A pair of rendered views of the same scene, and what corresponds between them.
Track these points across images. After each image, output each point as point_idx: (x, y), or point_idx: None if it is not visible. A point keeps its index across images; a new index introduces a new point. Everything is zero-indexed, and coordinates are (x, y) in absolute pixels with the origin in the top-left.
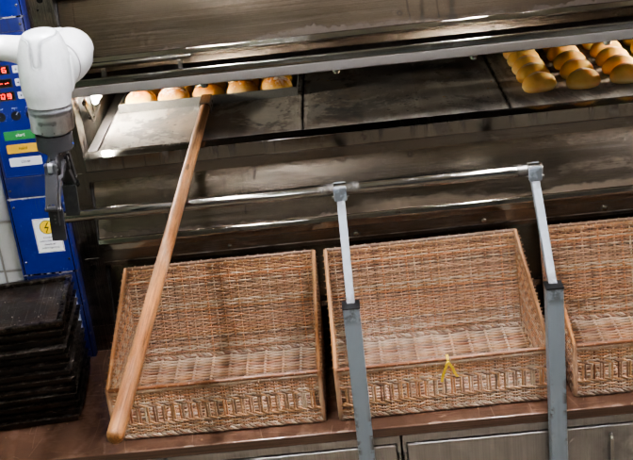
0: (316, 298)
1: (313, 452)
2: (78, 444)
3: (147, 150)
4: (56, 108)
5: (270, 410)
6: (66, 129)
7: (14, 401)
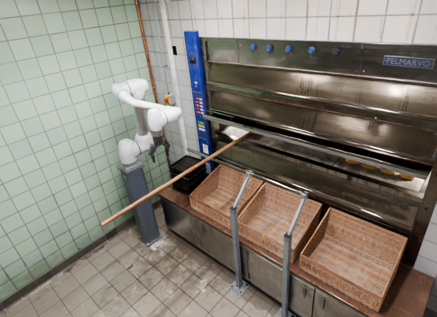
0: (250, 196)
1: (227, 237)
2: (185, 203)
3: (229, 136)
4: (153, 130)
5: (221, 221)
6: (157, 136)
7: (179, 186)
